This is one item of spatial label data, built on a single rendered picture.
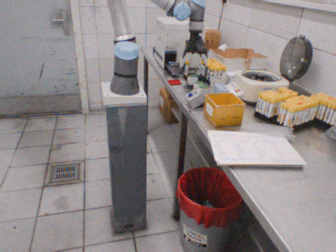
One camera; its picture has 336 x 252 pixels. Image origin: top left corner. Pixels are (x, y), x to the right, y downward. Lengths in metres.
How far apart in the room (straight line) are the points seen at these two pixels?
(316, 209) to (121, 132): 0.93
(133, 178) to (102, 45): 1.88
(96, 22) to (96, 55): 0.33
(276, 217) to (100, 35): 2.67
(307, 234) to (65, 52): 2.76
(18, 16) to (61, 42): 0.42
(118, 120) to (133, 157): 0.25
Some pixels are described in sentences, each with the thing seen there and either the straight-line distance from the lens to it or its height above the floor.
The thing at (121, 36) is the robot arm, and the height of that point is 1.16.
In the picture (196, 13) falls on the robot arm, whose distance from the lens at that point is 1.49.
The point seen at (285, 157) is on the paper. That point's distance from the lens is 1.08.
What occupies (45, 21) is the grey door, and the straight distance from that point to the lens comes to 3.10.
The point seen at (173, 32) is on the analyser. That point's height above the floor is 1.12.
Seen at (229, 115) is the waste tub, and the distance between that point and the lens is 1.21.
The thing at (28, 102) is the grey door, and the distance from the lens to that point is 3.37.
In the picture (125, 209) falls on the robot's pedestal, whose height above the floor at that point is 0.19.
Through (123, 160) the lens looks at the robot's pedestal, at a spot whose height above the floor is 0.55.
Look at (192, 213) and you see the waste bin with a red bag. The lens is 1.51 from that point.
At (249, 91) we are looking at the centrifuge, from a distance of 1.46.
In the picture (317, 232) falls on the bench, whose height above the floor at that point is 0.87.
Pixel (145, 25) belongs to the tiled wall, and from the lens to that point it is 3.19.
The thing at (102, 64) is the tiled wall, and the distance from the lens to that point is 3.22.
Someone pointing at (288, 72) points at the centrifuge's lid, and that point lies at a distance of 1.69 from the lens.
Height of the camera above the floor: 1.43
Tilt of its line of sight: 28 degrees down
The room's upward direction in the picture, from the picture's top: 2 degrees clockwise
